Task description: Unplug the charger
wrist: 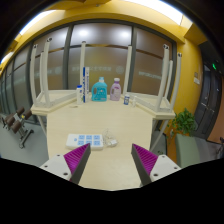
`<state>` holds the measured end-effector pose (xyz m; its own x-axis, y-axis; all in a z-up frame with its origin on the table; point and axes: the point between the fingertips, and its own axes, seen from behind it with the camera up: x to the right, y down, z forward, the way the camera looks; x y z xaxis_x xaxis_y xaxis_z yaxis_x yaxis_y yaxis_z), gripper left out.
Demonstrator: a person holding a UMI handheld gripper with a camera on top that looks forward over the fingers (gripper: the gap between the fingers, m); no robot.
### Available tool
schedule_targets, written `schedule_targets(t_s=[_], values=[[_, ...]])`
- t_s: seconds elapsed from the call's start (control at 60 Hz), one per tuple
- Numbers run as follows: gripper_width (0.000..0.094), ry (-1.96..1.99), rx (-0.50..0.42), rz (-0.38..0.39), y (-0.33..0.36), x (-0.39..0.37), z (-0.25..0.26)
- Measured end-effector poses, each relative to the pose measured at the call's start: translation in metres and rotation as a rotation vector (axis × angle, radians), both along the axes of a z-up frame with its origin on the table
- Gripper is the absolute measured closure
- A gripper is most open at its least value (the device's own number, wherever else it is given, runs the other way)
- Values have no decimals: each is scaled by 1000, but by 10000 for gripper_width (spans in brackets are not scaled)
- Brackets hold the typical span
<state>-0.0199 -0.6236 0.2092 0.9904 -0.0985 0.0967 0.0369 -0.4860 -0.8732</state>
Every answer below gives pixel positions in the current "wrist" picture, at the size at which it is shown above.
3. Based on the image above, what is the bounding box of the upturned white-legged table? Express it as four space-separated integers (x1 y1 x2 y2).
123 43 183 121
29 37 88 117

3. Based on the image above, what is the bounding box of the dark door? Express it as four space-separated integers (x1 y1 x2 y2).
194 65 223 140

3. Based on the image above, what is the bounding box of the small white bottle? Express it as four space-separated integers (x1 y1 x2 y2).
76 84 84 106

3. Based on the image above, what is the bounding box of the white charger block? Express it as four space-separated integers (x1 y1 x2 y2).
105 138 119 148

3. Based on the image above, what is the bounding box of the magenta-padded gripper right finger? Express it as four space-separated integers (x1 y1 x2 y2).
131 143 182 186

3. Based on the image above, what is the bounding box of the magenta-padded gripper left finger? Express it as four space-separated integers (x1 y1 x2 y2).
39 143 92 185

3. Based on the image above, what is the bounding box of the purple detergent bottle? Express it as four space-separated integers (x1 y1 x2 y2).
109 77 122 102

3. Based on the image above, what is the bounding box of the green potted plant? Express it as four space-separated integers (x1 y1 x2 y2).
171 107 198 138

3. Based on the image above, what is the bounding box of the brown-padded exercise machine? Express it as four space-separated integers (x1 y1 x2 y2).
1 106 35 150

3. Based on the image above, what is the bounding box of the tall blue white box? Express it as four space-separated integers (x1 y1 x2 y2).
82 66 91 104

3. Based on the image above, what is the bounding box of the white charger cable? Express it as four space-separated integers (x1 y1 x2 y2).
101 128 118 148

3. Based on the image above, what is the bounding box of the teal detergent bottle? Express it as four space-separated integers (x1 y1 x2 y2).
91 76 109 102

